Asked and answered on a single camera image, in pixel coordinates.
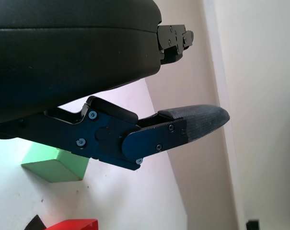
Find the red wooden block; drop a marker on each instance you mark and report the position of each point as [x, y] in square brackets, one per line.
[73, 222]

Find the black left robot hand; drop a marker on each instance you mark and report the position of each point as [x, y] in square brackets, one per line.
[63, 52]

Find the dark object beside table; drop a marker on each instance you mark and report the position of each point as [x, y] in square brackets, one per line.
[252, 225]

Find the black tape strip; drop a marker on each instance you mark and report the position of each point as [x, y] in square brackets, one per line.
[35, 222]

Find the green wooden block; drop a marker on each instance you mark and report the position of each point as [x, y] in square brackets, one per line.
[53, 169]

